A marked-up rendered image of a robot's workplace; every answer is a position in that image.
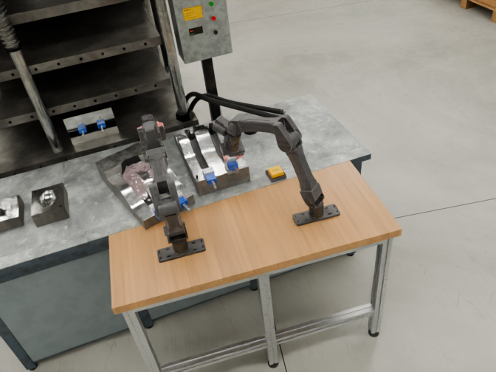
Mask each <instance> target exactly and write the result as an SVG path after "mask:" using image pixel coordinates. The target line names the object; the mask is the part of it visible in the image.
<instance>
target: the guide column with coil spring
mask: <svg viewBox="0 0 496 372"><path fill-rule="evenodd" d="M6 21H8V19H7V18H6V19H5V20H2V21H0V24H2V23H4V22H6ZM9 25H10V22H9V23H7V24H5V25H2V26H0V29H2V28H5V27H8V26H9ZM11 29H12V27H10V28H8V29H6V30H2V31H0V33H5V32H9V31H11ZM13 34H14V32H13V31H12V32H11V33H9V34H6V35H2V38H6V37H9V36H11V35H13ZM15 38H16V37H15V36H13V37H12V38H8V39H5V40H4V42H8V41H11V40H13V39H15ZM16 43H17V40H16V41H14V42H12V43H10V44H6V46H7V47H9V46H12V45H14V44H16ZM10 56H11V58H12V59H13V62H14V64H15V67H16V68H17V71H18V73H19V75H20V78H21V80H22V82H23V84H24V87H25V89H26V91H27V94H28V95H29V98H30V100H31V102H32V105H33V107H34V109H35V112H36V114H37V115H38V119H39V120H40V122H41V125H42V127H43V129H44V132H45V134H46V136H47V139H48V140H49V143H50V145H51V147H52V149H53V151H54V153H59V152H61V151H62V150H63V147H62V144H61V142H60V140H59V138H58V135H57V133H56V131H55V128H54V126H53V124H52V121H51V119H50V117H49V114H48V112H47V109H46V107H45V105H44V102H43V100H42V98H41V96H40V93H39V91H38V88H37V86H36V85H35V81H34V80H33V77H32V75H31V72H30V70H29V67H28V65H27V62H26V61H25V59H24V56H23V53H22V51H21V50H19V51H17V52H10Z"/></svg>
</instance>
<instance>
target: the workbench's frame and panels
mask: <svg viewBox="0 0 496 372"><path fill-rule="evenodd" d="M369 159H371V154H369V155H366V156H362V157H360V158H357V159H352V160H350V161H351V163H352V164H353V165H354V167H355V168H356V169H357V170H358V172H359V173H360V175H361V170H362V162H364V161H366V160H369ZM248 286H250V289H251V290H253V291H256V290H257V289H258V283H257V279H254V280H249V281H246V282H243V283H238V284H236V285H232V286H228V287H224V288H222V289H217V290H214V291H211V292H206V293H204V294H198V295H196V296H192V297H188V298H185V299H182V300H177V301H174V302H171V303H166V304H164V305H161V306H156V307H153V308H149V309H145V310H142V311H138V315H139V317H140V319H141V321H142V324H143V325H144V327H145V328H152V327H153V325H154V324H153V320H156V319H159V318H161V317H164V316H167V315H169V314H172V313H175V312H178V311H181V310H183V309H187V308H190V307H192V306H195V305H198V304H200V303H204V302H206V301H208V300H212V299H215V298H217V297H220V296H223V295H226V294H229V293H231V292H235V291H237V290H239V289H243V288H246V287H248ZM128 329H129V327H128V324H127V322H126V321H125V318H124V316H123V313H119V314H114V312H113V310H112V308H111V276H110V258H109V237H108V236H106V237H103V238H99V239H97V240H94V241H90V242H87V243H85V244H80V245H77V246H75V247H71V248H68V249H64V250H61V251H58V252H54V253H52V254H49V255H45V256H42V257H40V258H35V259H32V260H30V261H26V262H23V263H19V264H16V265H14V266H9V267H7V268H4V269H0V336H1V338H2V339H3V340H4V341H5V342H6V343H7V345H8V346H9V348H10V349H11V350H12V352H13V353H14V354H15V355H16V356H17V358H18V359H19V361H20V362H21V364H22V365H23V366H24V367H25V368H26V369H27V370H30V371H33V370H35V369H36V368H37V367H38V364H37V362H38V361H41V360H42V359H46V358H49V357H52V356H54V355H57V354H61V353H63V352H65V351H69V350H72V349H74V348H77V347H80V346H82V345H85V344H88V343H91V342H94V341H96V340H100V339H102V338H105V337H108V336H111V335H113V334H117V333H119V332H121V331H125V330H128Z"/></svg>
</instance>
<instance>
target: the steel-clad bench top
mask: <svg viewBox="0 0 496 372"><path fill-rule="evenodd" d="M267 107H271V108H276V109H283V110H286V114H288V115H289V116H290V117H291V118H292V120H293V121H294V123H295V125H296V126H297V127H298V129H299V130H300V132H301V134H302V141H303V143H302V146H303V152H304V154H305V157H306V160H307V162H308V164H309V167H310V170H311V172H314V171H318V170H321V169H323V168H327V167H330V166H333V165H337V164H340V163H342V162H347V161H349V160H352V159H357V158H360V157H362V156H366V155H369V154H371V152H370V151H369V150H368V149H367V148H366V147H365V146H364V145H363V144H362V143H361V142H360V141H359V140H358V139H357V138H356V137H355V136H354V135H353V134H351V133H350V132H349V131H348V130H347V129H346V128H345V127H344V126H343V125H342V124H341V123H340V122H339V121H338V120H337V119H336V118H335V117H334V116H333V115H332V114H331V113H329V112H328V111H327V110H326V109H325V108H324V107H323V106H322V105H321V104H320V103H319V102H318V101H317V100H316V99H315V98H314V97H313V96H312V95H311V94H308V95H305V96H302V97H297V98H294V99H291V100H287V101H283V102H280V103H276V104H272V105H270V106H267ZM185 129H187V130H188V129H190V130H192V129H193V126H192V127H189V128H184V129H181V130H178V131H173V132H170V133H167V134H166V140H163V141H161V143H162V145H165V150H166V154H167V157H168V158H166V159H167V163H168V167H169V168H170V169H171V170H172V171H173V173H174V174H175V176H176V178H177V179H178V180H179V181H180V182H181V183H183V184H184V185H185V187H186V188H187V189H188V190H189V191H190V192H191V193H192V194H193V196H194V200H195V204H192V205H191V206H189V208H190V209H191V210H192V209H196V208H198V207H202V206H205V205H208V204H212V203H214V202H219V201H221V200H224V199H228V198H231V197H233V196H237V195H240V194H243V193H247V192H250V191H253V190H257V189H259V188H262V187H266V186H269V185H273V184H276V183H278V182H282V181H285V180H288V179H292V178H295V177H297V175H296V173H295V170H294V168H293V166H292V164H291V162H290V160H289V158H288V156H287V155H286V153H284V152H282V151H281V150H280V149H279V147H278V144H277V141H276V138H275V135H274V134H270V133H266V132H257V133H256V134H253V135H247V134H245V133H244V132H242V133H241V141H242V143H243V145H244V148H245V153H244V155H243V158H244V160H245V161H246V163H247V164H248V166H249V174H250V181H249V182H245V183H243V184H239V185H236V186H233V187H229V188H226V189H223V190H219V191H216V192H213V193H209V194H207V195H203V196H199V194H198V192H197V190H196V187H195V185H194V183H193V180H192V179H191V177H190V174H189V172H188V170H187V167H186V165H185V163H184V160H183V158H182V156H181V154H180V152H179V149H178V147H177V145H176V141H175V138H174V134H178V133H182V132H185ZM138 142H141V141H138ZM138 142H133V143H130V144H127V145H122V146H119V147H116V148H111V149H108V150H105V151H101V152H97V153H94V154H89V155H86V156H82V157H78V158H76V159H70V160H68V161H65V162H60V163H57V164H54V165H49V166H46V167H43V168H39V169H35V170H31V171H27V172H24V173H20V174H16V175H14V176H8V177H6V178H3V179H0V200H2V199H7V198H10V197H13V196H17V195H20V197H21V199H22V200H23V202H24V226H21V227H16V228H13V229H11V230H6V231H4V232H0V269H4V268H7V267H9V266H14V265H16V264H20V263H23V262H26V261H30V260H32V259H35V258H40V257H42V256H45V255H49V254H52V253H54V252H58V251H61V250H64V249H68V248H71V247H75V246H77V245H80V244H85V243H87V242H90V241H94V240H97V239H99V238H103V237H106V236H109V235H112V234H115V233H119V232H122V231H124V230H129V229H131V228H134V227H138V226H141V223H139V221H138V220H137V219H136V218H135V217H134V215H133V214H132V213H131V212H130V211H129V210H128V208H127V207H126V206H125V205H124V204H123V203H122V202H121V201H120V200H119V199H118V197H117V196H116V195H115V194H114V193H113V191H112V190H111V189H110V188H109V187H108V186H107V184H106V183H105V182H104V181H103V180H102V179H101V176H100V173H99V171H98V169H97V166H96V163H95V162H97V161H99V160H101V159H103V158H106V157H107V156H110V155H112V154H115V153H117V152H118V151H121V150H123V149H125V148H127V147H129V146H132V145H134V144H136V143H138ZM277 165H279V166H280V167H281V168H282V169H283V171H284V173H285V174H286V179H281V180H279V181H276V182H270V180H269V178H268V177H267V175H266V172H265V171H266V170H268V168H272V167H274V166H277ZM62 182H63V184H64V186H65V188H66V191H67V193H68V201H69V218H67V220H66V219H64V220H61V221H57V222H54V223H51V224H47V225H44V226H42V227H36V225H35V223H34V221H33V219H32V217H31V202H32V191H34V190H38V189H41V188H44V187H49V186H52V185H56V184H59V183H62Z"/></svg>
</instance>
